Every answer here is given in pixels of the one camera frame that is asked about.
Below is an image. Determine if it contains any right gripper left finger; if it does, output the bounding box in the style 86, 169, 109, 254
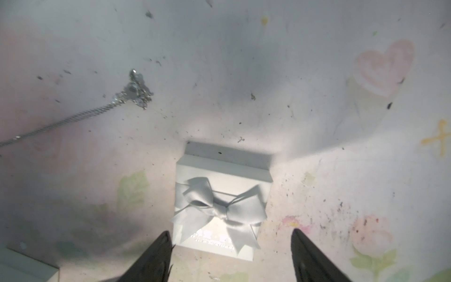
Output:
117, 231, 173, 282

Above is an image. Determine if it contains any white bow box lid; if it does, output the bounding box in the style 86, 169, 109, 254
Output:
171, 141, 273, 262

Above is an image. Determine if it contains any white jewelry box base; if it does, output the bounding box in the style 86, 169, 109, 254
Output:
1, 248, 59, 282

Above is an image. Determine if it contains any silver chain necklace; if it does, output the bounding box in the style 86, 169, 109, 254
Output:
0, 69, 155, 149

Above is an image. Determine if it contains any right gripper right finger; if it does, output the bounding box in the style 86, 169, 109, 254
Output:
291, 229, 351, 282

